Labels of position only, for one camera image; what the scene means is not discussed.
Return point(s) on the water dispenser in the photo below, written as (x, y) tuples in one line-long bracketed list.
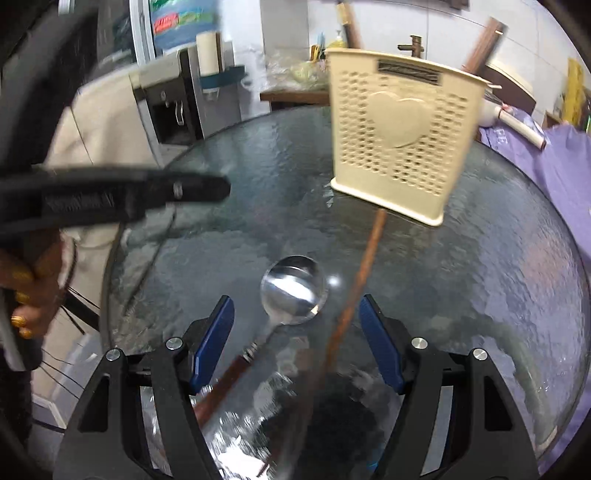
[(161, 78)]

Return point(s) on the purple cloth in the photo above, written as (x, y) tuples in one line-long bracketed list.
[(563, 175)]

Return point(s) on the yellow package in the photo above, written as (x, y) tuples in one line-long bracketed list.
[(575, 92)]

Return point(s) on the wooden side table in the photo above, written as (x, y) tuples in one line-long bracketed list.
[(291, 97)]

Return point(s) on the long wooden chopstick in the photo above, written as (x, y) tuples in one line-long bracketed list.
[(358, 286)]

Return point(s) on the white pot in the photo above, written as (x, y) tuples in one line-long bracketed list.
[(517, 124)]

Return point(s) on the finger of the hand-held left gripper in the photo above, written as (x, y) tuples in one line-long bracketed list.
[(198, 187)]

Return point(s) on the clear plastic bag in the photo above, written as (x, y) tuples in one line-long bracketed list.
[(295, 71)]

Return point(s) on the person's left hand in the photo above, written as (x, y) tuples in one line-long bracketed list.
[(37, 295)]

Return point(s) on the dark window pane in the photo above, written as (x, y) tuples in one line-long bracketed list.
[(115, 32)]

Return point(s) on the white cup dispenser teal bracket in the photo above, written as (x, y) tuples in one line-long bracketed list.
[(207, 53)]

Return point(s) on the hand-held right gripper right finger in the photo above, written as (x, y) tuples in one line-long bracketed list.
[(381, 341)]

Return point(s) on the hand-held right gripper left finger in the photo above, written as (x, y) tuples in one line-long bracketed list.
[(214, 341)]

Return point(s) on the cream plastic utensil holder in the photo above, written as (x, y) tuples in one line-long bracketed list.
[(397, 120)]

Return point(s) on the brass faucet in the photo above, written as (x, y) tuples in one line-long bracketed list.
[(415, 46)]

